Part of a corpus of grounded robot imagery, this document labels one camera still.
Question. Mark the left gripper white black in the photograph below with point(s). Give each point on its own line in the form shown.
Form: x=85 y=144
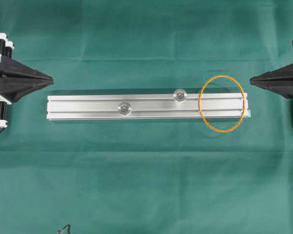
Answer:
x=21 y=80

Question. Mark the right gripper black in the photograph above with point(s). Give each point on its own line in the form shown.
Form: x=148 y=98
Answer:
x=279 y=81

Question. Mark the orange rubber band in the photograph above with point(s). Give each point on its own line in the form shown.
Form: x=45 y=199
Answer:
x=243 y=105

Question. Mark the right silver grooved shaft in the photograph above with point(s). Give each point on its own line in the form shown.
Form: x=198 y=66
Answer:
x=180 y=95

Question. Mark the silver grooved shaft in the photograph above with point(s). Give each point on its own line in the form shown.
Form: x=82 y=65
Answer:
x=124 y=108
x=180 y=95

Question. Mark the left silver grooved shaft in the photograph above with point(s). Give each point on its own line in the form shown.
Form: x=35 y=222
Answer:
x=124 y=108

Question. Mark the green cloth table cover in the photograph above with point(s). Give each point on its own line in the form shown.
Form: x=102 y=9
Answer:
x=163 y=176

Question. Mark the silver aluminium extrusion rail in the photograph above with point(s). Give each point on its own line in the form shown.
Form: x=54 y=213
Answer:
x=145 y=106

